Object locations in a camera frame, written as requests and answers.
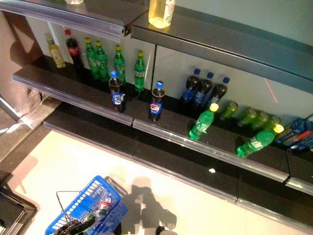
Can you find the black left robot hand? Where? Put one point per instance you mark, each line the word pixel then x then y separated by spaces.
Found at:
pixel 71 227

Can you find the blue plastic shopping basket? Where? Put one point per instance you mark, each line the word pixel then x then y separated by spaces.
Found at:
pixel 80 195

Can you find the clear water bottle red label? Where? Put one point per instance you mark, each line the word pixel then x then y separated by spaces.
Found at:
pixel 104 206

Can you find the green Sprite bottle yellow cap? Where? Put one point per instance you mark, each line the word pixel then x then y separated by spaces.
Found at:
pixel 91 58
pixel 119 63
pixel 102 63
pixel 140 73
pixel 259 142
pixel 203 122

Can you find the green bottle in basket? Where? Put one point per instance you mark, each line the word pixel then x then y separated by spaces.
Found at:
pixel 90 217

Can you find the large yellow drink bottle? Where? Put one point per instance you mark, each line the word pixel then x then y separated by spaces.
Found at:
pixel 161 13

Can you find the black framed display cabinet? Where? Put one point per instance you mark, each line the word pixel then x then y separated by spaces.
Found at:
pixel 14 210

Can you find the Pepsi bottle cartoon label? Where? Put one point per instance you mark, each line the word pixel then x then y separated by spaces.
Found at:
pixel 117 95

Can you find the Pepsi bottle round logo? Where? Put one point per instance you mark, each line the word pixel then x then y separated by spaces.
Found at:
pixel 156 105

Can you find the white paper scrap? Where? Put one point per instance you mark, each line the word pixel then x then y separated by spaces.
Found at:
pixel 212 171

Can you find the yellow tea bottle green cap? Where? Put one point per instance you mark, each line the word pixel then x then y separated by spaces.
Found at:
pixel 56 55

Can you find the Coca-Cola bottle red cap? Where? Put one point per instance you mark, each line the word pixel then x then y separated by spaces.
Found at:
pixel 74 52

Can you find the Pepsi bottle blue cap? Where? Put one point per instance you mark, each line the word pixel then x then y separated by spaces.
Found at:
pixel 189 89
pixel 218 93
pixel 203 91

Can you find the dark shelf board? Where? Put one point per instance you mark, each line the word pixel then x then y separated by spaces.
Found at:
pixel 207 41

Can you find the blue red snack box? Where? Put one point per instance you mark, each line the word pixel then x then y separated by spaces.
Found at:
pixel 303 140

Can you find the black shelf board clear rail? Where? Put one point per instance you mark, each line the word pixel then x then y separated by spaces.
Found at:
pixel 137 107
pixel 171 156

